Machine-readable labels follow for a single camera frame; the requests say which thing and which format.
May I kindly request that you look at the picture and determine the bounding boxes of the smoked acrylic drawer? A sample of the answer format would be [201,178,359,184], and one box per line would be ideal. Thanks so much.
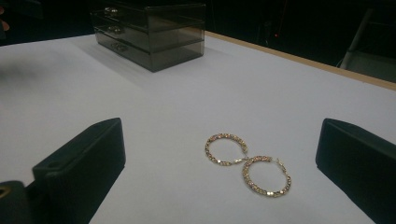
[94,32,205,73]
[92,21,205,52]
[91,5,205,34]

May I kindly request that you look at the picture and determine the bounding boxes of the smoked acrylic drawer organizer case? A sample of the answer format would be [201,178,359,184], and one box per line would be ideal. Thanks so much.
[89,0,207,74]

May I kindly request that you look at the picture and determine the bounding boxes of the grey metal stand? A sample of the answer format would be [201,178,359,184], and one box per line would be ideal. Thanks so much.
[336,7,396,84]

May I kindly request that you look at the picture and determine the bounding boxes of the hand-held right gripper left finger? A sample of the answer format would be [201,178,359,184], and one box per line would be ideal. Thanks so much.
[32,117,127,224]

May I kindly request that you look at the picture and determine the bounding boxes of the gold rhinestone hoop earring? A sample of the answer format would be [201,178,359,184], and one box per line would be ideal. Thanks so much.
[204,133,249,167]
[241,155,292,198]

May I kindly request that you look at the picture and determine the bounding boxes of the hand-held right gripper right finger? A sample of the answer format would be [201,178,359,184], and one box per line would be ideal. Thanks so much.
[315,118,396,224]

